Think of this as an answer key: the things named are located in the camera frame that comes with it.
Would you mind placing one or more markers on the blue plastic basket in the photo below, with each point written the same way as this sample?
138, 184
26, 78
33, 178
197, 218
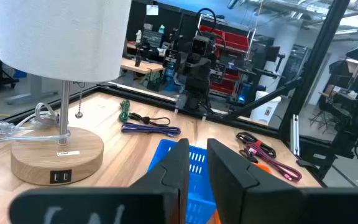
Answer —
197, 180

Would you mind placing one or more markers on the round wooden lamp base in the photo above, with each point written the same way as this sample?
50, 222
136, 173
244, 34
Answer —
57, 161

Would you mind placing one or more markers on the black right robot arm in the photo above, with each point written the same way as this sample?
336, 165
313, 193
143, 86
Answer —
197, 102

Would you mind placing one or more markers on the white waste bin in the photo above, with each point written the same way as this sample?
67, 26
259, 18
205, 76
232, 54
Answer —
264, 109

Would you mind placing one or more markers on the red storage bin shelf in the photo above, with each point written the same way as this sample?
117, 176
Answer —
235, 40

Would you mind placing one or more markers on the orange plastic basket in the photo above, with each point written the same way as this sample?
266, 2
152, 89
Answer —
262, 168

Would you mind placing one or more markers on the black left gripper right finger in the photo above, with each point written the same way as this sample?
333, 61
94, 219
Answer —
228, 174

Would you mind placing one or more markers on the wooden workbench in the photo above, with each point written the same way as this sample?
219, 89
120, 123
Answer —
138, 65

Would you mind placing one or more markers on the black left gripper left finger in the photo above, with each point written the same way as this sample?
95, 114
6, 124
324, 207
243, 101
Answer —
176, 174

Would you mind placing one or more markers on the aluminium profile bars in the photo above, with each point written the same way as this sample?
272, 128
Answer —
294, 133

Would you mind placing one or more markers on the metal lamp pole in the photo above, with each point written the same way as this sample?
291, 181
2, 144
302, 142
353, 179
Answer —
64, 112

